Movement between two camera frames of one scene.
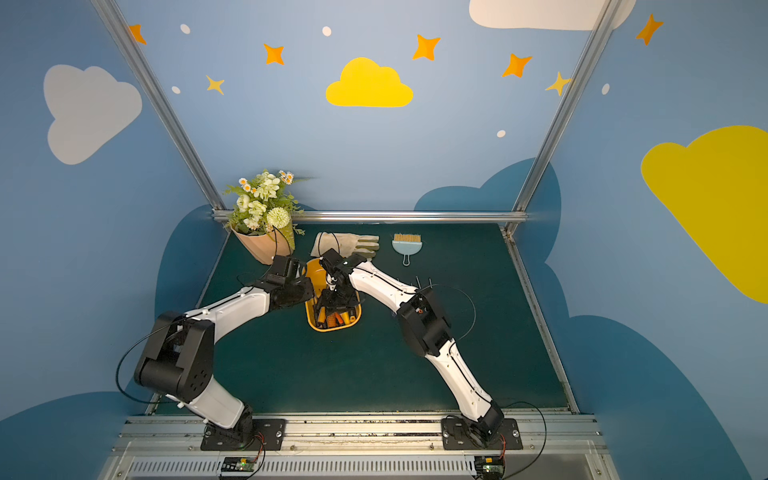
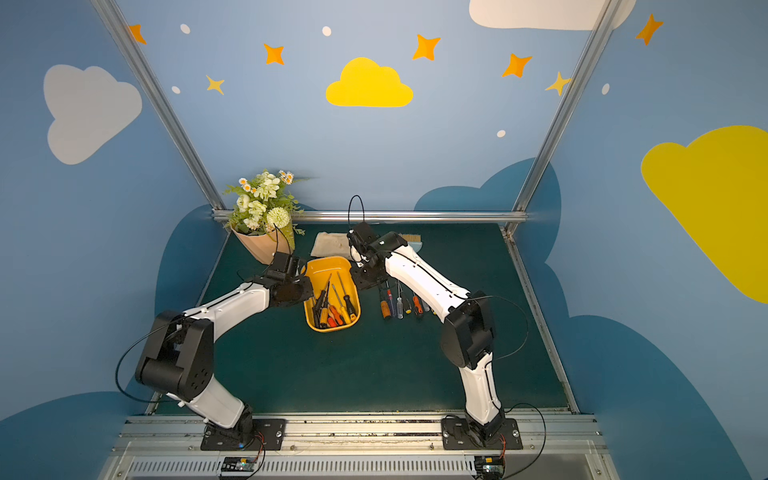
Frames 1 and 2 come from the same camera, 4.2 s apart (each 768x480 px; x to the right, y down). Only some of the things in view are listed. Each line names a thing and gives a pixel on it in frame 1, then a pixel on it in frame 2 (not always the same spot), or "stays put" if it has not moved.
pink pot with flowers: (264, 217) stays put
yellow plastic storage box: (315, 283) stays put
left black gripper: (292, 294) stays put
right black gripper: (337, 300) -> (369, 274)
